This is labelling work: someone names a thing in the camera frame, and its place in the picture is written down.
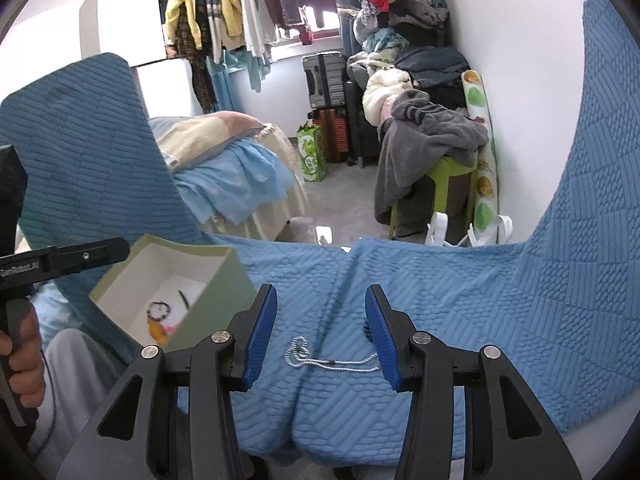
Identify grey suitcase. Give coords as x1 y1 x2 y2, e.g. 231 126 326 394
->
301 52 349 110

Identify dark blue garment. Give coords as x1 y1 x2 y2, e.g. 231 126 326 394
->
395 46 471 89

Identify red suitcase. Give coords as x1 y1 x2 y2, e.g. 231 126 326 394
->
312 106 351 164

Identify green plastic stool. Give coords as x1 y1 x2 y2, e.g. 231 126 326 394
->
390 156 479 247

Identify pile of mixed clothes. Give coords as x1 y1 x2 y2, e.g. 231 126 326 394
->
352 0 452 61

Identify black suitcase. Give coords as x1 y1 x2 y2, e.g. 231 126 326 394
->
342 80 382 169

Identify grey fleece garment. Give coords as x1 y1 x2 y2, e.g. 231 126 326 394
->
374 90 491 227

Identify blue quilted sofa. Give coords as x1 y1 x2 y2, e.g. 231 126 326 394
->
0 0 640 466

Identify light blue hanging garment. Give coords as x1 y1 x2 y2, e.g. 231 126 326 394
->
206 49 274 94

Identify beige quilt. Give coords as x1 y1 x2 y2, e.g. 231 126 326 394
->
149 111 267 174

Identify blue curtain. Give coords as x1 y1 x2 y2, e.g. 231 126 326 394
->
327 0 367 57

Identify white shirt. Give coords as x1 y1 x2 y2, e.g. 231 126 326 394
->
236 0 274 59

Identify silver bead chain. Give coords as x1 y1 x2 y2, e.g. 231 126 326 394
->
284 336 382 374

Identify yellow jacket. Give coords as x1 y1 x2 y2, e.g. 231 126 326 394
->
164 0 202 49

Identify orange pendant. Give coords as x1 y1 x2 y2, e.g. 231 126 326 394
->
148 317 171 347

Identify light blue blanket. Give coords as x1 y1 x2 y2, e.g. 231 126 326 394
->
172 139 297 227

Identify green shopping bag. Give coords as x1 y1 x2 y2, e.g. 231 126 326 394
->
296 124 329 184

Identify green cardboard box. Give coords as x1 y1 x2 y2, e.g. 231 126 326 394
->
89 234 258 355

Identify white bag handles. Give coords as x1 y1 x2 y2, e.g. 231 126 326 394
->
425 211 515 249

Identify white wardrobe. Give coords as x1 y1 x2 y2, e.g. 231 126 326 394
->
80 0 197 117

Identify bed with beige skirt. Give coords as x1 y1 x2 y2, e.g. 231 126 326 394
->
200 124 314 242

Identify person's left hand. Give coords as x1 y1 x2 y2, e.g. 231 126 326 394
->
0 308 47 411

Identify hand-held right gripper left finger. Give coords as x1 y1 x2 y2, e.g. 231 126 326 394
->
56 284 278 480

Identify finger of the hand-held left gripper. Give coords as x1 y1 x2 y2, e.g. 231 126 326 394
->
50 237 130 276

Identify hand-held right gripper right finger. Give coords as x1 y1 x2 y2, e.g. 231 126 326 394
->
365 284 583 480

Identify cream fluffy garment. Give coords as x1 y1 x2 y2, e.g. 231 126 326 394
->
362 67 417 124

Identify striped sweater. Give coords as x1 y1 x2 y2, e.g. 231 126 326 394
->
201 0 224 52

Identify dark patterned scarf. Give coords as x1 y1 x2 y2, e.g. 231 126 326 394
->
174 5 219 114

